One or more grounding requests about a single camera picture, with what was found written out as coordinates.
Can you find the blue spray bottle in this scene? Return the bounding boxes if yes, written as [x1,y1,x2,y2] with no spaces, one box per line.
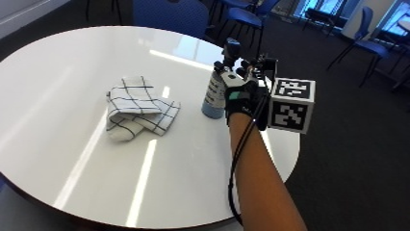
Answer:
[200,37,244,120]

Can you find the white marker cube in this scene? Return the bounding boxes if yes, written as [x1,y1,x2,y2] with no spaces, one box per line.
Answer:
[266,76,318,135]

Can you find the blue chair with black legs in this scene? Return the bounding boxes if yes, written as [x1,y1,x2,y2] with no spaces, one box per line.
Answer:
[325,6,393,89]
[212,0,281,56]

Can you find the blue chair with wide back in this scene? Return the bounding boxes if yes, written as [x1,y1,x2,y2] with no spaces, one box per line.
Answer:
[131,0,212,40]

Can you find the white checkered cloth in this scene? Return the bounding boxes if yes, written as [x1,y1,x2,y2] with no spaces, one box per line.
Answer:
[104,75,183,142]

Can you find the dark chair by window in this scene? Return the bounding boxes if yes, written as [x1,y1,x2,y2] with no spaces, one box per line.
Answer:
[301,7,350,34]

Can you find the black glove-mounted camera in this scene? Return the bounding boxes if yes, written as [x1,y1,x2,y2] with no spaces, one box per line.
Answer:
[256,57,280,80]

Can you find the black glove cable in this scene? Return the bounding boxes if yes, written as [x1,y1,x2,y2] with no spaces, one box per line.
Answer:
[226,91,272,227]

